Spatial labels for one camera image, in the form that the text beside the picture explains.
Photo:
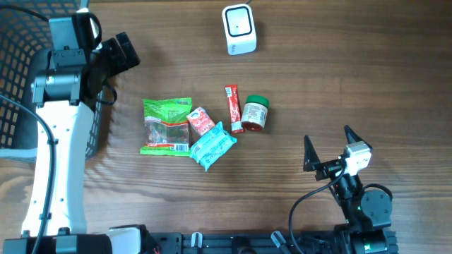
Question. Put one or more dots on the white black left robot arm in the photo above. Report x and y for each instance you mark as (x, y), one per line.
(65, 94)

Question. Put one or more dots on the red stick sachet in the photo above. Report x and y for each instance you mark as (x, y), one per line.
(234, 108)

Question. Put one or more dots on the teal white tissue pack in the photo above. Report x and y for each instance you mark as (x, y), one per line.
(212, 146)

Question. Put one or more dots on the small red white carton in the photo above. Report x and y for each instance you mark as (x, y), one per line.
(200, 121)

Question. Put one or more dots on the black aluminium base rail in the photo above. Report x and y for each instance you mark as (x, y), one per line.
(240, 243)

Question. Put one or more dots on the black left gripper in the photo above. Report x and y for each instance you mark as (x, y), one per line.
(118, 53)

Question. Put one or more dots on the white barcode scanner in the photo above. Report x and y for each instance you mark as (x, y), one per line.
(239, 27)

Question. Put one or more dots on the green lid jar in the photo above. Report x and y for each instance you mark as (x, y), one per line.
(255, 113)

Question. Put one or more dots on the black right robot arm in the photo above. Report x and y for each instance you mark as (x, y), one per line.
(367, 208)

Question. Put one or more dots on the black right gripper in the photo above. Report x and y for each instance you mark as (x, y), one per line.
(330, 167)

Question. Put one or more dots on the grey plastic mesh basket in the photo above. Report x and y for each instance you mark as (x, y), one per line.
(25, 40)

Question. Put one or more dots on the green gummy candy bag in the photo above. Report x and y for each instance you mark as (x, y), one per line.
(167, 127)

